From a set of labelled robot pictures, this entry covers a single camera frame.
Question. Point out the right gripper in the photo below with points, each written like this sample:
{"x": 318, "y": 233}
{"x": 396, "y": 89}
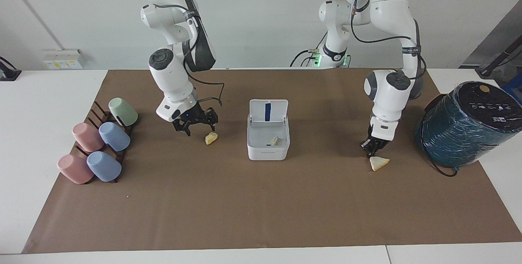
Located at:
{"x": 191, "y": 116}

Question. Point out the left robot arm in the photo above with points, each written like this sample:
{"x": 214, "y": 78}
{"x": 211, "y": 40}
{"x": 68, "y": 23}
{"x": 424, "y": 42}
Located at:
{"x": 387, "y": 92}

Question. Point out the crumpled yellow paper trash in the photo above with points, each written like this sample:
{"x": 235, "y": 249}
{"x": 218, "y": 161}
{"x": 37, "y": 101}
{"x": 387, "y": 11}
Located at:
{"x": 274, "y": 141}
{"x": 379, "y": 163}
{"x": 211, "y": 138}

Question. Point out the blue plastic cup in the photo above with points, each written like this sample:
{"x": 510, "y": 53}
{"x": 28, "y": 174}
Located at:
{"x": 104, "y": 166}
{"x": 115, "y": 136}

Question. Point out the green plastic cup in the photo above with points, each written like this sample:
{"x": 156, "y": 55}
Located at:
{"x": 123, "y": 112}

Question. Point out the dark brown cup rack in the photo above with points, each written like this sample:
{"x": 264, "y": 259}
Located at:
{"x": 96, "y": 114}

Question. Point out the white wall socket box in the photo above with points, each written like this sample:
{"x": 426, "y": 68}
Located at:
{"x": 64, "y": 59}

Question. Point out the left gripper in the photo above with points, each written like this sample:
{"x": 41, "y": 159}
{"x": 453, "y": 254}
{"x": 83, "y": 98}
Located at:
{"x": 378, "y": 140}

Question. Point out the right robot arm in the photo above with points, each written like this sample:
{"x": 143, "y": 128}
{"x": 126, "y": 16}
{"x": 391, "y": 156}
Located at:
{"x": 169, "y": 72}

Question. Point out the white bin with hinged lid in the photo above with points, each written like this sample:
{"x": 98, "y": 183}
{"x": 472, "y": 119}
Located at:
{"x": 268, "y": 141}

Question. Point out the teal film-wrapped round appliance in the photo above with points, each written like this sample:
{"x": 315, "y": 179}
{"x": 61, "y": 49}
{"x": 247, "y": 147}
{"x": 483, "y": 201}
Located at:
{"x": 469, "y": 129}

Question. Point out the black stand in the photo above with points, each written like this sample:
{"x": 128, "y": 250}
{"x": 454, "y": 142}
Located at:
{"x": 8, "y": 72}
{"x": 499, "y": 58}

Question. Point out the pink plastic cup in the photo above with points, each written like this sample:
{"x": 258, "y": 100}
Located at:
{"x": 87, "y": 136}
{"x": 74, "y": 169}

